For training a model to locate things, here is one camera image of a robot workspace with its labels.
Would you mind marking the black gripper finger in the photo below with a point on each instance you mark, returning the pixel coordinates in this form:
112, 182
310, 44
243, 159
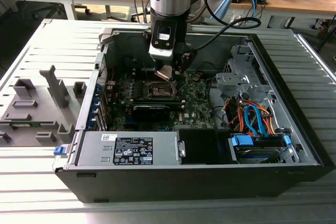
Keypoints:
186, 58

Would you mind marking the silver Intel CPU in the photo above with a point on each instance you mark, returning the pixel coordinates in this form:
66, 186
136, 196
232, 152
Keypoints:
165, 72

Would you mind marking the CPU socket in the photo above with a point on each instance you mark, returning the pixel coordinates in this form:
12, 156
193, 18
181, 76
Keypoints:
160, 90

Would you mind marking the green motherboard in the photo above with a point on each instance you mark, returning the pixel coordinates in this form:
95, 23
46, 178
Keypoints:
194, 103

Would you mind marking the metal drive cage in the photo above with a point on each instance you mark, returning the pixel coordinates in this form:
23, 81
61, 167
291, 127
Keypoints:
231, 79

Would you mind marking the black graphics card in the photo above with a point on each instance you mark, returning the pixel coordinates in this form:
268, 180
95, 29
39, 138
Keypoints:
149, 113

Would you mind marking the grey case release latch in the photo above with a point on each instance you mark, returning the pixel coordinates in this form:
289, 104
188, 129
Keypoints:
106, 36

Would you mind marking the hard disk in blue carrier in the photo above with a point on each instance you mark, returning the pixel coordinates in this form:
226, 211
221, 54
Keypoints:
242, 140

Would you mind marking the black PC case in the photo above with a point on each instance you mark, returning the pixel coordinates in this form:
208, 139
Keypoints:
157, 182

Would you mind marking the grey power supply unit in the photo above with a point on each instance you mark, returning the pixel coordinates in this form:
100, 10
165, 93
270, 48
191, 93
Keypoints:
92, 148

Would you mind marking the grey parts rack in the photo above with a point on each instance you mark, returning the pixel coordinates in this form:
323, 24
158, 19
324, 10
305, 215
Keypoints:
56, 90

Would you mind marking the blue case latch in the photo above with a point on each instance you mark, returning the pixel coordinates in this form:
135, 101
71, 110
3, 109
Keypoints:
59, 150

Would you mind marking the green RAM stick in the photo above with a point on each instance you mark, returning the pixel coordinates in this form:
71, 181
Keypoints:
36, 123

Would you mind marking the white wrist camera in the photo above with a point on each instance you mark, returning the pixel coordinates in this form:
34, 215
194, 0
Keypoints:
162, 52

